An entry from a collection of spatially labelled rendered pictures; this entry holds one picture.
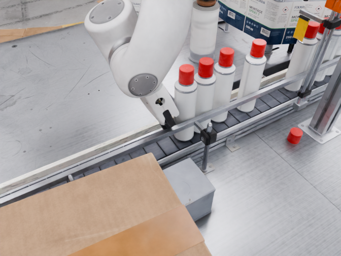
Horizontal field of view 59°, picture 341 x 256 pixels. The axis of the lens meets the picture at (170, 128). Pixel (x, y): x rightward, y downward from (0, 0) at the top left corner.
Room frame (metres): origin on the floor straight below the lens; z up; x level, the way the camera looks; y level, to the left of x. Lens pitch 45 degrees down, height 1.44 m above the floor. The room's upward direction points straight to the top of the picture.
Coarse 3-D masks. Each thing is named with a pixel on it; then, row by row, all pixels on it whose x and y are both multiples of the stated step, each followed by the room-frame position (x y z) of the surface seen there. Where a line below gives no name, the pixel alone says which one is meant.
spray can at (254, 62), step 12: (252, 48) 0.64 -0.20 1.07; (264, 48) 0.64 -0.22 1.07; (252, 60) 0.63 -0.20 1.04; (264, 60) 0.63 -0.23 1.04; (252, 72) 0.62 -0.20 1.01; (240, 84) 0.65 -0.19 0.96; (252, 84) 0.62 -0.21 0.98; (240, 96) 0.63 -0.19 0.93; (240, 108) 0.63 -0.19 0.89; (252, 108) 0.63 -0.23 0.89
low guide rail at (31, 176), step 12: (264, 84) 0.73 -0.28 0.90; (132, 132) 0.51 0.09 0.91; (144, 132) 0.52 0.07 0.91; (108, 144) 0.47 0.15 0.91; (120, 144) 0.49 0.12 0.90; (72, 156) 0.44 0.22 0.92; (84, 156) 0.44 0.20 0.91; (48, 168) 0.40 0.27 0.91; (60, 168) 0.41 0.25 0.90; (12, 180) 0.37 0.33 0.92; (24, 180) 0.38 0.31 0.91; (0, 192) 0.35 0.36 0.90
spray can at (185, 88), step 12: (180, 72) 0.53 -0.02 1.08; (192, 72) 0.53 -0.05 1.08; (180, 84) 0.53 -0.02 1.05; (192, 84) 0.53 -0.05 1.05; (180, 96) 0.52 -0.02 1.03; (192, 96) 0.52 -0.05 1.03; (180, 108) 0.51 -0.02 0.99; (192, 108) 0.52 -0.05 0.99; (180, 120) 0.51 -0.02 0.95; (180, 132) 0.51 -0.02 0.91; (192, 132) 0.52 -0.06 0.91
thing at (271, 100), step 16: (272, 96) 0.70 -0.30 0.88; (288, 96) 0.70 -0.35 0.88; (240, 112) 0.62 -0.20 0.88; (256, 112) 0.62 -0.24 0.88; (224, 128) 0.56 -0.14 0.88; (128, 144) 0.50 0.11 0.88; (160, 144) 0.50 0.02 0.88; (176, 144) 0.50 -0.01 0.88; (192, 144) 0.51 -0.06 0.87; (128, 160) 0.45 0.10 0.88; (80, 176) 0.41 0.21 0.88
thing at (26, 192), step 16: (288, 80) 0.66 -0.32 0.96; (256, 96) 0.60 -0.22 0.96; (208, 112) 0.53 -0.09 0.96; (176, 128) 0.48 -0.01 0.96; (144, 144) 0.44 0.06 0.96; (96, 160) 0.39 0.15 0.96; (112, 160) 0.40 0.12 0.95; (64, 176) 0.35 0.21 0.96; (16, 192) 0.31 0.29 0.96; (32, 192) 0.32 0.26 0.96
